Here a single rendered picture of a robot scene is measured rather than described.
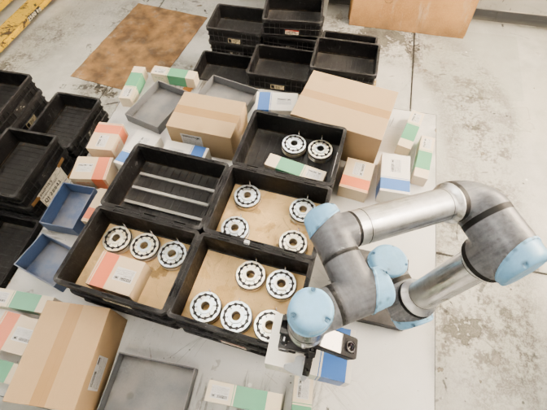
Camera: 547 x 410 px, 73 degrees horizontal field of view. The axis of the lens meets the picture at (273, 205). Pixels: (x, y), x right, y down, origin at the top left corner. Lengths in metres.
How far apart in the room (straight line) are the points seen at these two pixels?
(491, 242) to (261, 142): 1.02
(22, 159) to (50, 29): 2.07
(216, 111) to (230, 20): 1.50
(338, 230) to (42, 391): 1.02
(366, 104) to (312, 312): 1.23
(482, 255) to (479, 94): 2.57
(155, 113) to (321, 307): 1.57
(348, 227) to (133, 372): 0.98
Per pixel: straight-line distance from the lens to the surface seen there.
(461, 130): 3.07
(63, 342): 1.40
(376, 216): 0.75
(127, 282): 1.32
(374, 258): 1.22
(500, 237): 0.91
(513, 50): 3.97
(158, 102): 2.07
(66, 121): 2.68
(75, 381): 1.35
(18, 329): 1.59
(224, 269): 1.33
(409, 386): 1.43
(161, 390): 1.42
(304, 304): 0.63
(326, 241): 0.69
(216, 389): 1.32
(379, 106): 1.71
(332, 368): 0.94
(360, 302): 0.66
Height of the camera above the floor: 2.06
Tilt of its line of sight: 59 degrees down
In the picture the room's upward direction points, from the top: 2 degrees counter-clockwise
